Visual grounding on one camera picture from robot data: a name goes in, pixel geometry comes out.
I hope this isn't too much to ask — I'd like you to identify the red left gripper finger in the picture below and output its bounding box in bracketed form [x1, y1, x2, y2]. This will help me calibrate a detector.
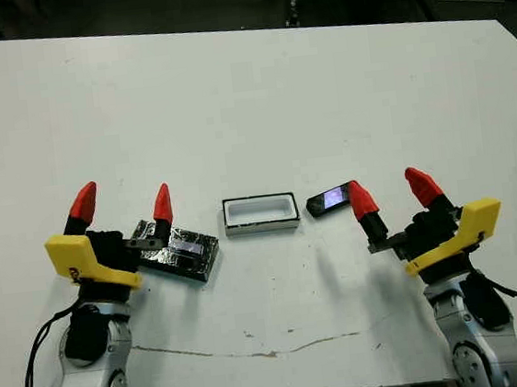
[148, 183, 177, 250]
[58, 181, 102, 237]

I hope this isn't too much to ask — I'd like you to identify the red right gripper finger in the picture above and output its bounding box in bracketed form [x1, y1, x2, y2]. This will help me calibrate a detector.
[347, 176, 390, 245]
[403, 163, 452, 218]

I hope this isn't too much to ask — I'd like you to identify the white camera box base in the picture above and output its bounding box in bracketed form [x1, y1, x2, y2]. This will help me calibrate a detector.
[220, 190, 301, 240]

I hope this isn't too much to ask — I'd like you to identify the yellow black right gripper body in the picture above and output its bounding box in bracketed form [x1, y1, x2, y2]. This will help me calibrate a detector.
[364, 196, 510, 290]

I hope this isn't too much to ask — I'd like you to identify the black glossy box lid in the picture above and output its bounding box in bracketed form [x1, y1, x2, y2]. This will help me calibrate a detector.
[126, 211, 225, 290]

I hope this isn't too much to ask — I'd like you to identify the small black camera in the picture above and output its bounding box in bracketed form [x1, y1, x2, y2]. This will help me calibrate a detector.
[304, 181, 359, 220]

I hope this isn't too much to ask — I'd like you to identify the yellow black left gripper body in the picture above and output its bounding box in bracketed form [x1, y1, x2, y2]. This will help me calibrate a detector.
[42, 222, 165, 310]

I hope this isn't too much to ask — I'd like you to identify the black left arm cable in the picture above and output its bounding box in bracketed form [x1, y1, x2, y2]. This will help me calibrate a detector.
[16, 306, 93, 387]

